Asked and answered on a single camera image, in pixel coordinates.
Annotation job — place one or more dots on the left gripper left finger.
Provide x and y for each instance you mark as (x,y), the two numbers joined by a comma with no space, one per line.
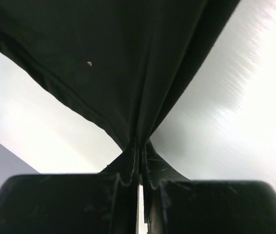
(102,203)

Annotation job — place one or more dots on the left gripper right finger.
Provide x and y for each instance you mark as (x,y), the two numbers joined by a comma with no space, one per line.
(174,204)

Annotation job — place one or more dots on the black t-shirt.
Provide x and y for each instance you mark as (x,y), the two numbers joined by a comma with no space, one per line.
(121,64)

